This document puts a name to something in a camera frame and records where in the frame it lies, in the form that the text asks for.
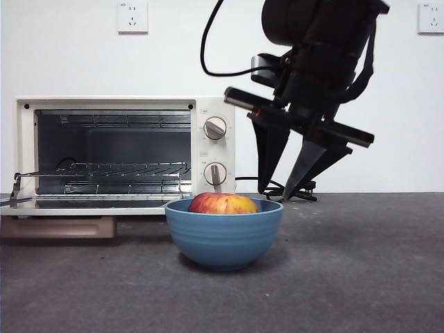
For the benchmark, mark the oven temperature knob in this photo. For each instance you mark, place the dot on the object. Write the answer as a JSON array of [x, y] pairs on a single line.
[[214, 127]]

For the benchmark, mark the cream Toshiba toaster oven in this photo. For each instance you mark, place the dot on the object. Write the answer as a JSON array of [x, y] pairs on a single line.
[[215, 104]]

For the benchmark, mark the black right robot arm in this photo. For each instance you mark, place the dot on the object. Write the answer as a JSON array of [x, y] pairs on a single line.
[[295, 21]]

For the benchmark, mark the blue ribbed bowl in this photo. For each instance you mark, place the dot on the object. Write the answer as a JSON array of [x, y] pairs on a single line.
[[223, 239]]

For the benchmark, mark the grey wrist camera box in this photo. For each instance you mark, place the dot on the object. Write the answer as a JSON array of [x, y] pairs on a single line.
[[267, 67]]

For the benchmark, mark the red yellow apple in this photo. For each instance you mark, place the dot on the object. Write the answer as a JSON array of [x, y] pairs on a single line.
[[223, 204]]

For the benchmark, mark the white wall socket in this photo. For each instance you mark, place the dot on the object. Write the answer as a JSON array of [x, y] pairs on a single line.
[[431, 19], [132, 17]]

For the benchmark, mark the oven timer knob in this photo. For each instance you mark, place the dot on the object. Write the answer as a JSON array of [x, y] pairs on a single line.
[[214, 173]]

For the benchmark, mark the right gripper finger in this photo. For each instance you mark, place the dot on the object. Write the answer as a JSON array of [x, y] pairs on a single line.
[[312, 159], [268, 149]]

